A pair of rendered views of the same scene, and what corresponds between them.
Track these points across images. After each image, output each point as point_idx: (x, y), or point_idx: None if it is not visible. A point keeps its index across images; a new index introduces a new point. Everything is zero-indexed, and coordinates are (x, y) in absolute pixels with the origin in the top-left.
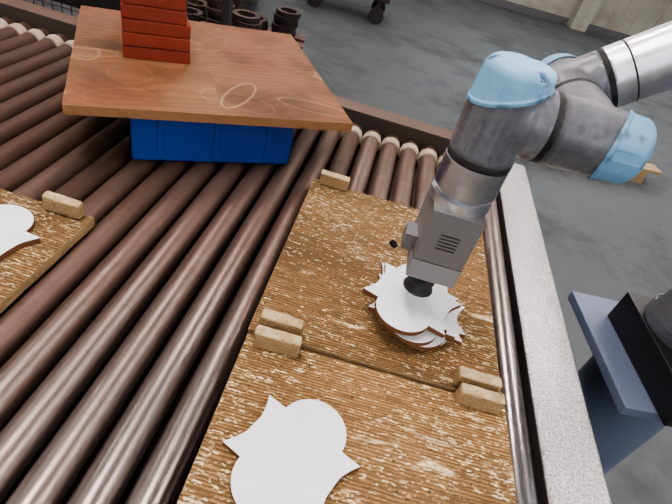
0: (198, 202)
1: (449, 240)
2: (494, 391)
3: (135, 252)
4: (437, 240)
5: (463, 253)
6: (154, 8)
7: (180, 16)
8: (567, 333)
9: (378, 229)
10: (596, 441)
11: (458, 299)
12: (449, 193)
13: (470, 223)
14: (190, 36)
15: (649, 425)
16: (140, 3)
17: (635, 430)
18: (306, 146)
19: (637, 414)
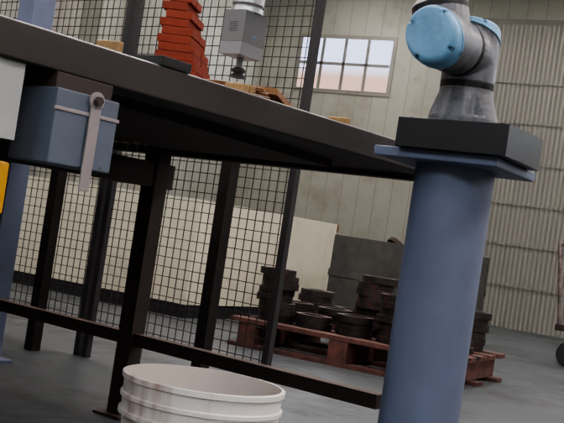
0: None
1: (233, 23)
2: (248, 91)
3: None
4: (229, 25)
5: (240, 28)
6: (174, 51)
7: (189, 55)
8: (356, 127)
9: None
10: (412, 242)
11: (268, 94)
12: (232, 1)
13: (240, 10)
14: (194, 68)
15: (435, 200)
16: (167, 49)
17: (428, 210)
18: None
19: (385, 151)
